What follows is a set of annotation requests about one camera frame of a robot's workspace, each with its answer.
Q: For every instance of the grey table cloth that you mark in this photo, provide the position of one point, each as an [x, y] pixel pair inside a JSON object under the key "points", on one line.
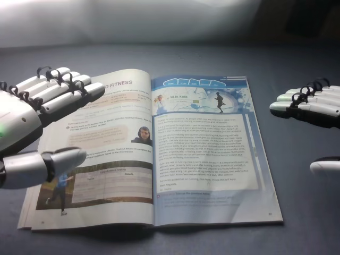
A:
{"points": [[292, 66]]}

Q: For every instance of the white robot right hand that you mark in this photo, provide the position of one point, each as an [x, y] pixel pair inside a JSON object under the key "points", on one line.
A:
{"points": [[318, 103]]}

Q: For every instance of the black backdrop curtain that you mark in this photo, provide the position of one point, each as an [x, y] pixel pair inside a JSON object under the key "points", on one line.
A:
{"points": [[316, 18]]}

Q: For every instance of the illustrated textbook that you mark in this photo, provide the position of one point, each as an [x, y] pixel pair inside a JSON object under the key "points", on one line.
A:
{"points": [[202, 148]]}

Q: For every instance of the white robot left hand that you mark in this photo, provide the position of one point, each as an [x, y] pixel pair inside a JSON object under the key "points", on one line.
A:
{"points": [[18, 117]]}

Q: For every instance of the white backdrop sheet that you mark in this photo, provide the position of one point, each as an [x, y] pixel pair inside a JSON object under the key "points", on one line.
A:
{"points": [[132, 21]]}

